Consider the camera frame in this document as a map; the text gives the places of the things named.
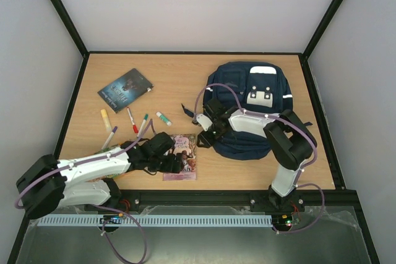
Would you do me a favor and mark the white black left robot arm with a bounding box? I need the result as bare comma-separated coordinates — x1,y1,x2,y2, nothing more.
15,132,183,219

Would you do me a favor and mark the dark blue paperback book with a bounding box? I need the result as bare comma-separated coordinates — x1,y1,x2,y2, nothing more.
97,68,153,113

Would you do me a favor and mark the red cap marker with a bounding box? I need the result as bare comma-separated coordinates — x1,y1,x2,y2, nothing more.
126,107,139,135

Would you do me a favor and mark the left controller circuit board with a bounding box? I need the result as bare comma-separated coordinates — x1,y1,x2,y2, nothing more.
98,213,129,225

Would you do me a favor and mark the pink Taming of Shrew book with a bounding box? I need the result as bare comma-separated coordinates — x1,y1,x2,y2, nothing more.
163,134,197,181

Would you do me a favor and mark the navy blue student backpack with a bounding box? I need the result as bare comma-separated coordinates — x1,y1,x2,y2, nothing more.
181,61,312,161

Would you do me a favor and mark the controller circuit board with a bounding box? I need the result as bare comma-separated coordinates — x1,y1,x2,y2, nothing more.
272,212,301,227
98,213,129,225

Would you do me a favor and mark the yellow glue stick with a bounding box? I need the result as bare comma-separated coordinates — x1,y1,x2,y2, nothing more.
100,109,113,132

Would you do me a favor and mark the light blue slotted cable duct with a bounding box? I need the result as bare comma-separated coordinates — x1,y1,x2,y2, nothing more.
37,214,272,228

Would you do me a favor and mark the green white glue stick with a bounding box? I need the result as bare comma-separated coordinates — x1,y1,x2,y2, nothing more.
156,111,172,126

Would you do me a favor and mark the purple cap marker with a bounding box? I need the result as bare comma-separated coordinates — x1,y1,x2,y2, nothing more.
101,126,118,150

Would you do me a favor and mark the orange green illustrated book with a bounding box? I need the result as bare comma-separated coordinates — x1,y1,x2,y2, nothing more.
89,152,130,182

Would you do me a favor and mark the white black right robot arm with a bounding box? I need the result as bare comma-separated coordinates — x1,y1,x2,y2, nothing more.
193,99,317,211

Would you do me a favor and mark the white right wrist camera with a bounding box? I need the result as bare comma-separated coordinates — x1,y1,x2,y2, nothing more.
192,114,212,131

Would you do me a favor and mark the green cap marker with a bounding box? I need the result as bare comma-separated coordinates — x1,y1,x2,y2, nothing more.
137,113,149,137

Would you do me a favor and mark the black aluminium frame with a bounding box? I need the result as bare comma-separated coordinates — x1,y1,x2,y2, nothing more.
6,0,381,264

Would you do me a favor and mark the right controller circuit board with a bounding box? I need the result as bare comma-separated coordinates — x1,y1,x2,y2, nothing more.
272,212,301,227

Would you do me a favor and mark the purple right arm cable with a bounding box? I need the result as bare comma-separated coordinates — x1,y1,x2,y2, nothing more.
193,82,326,236

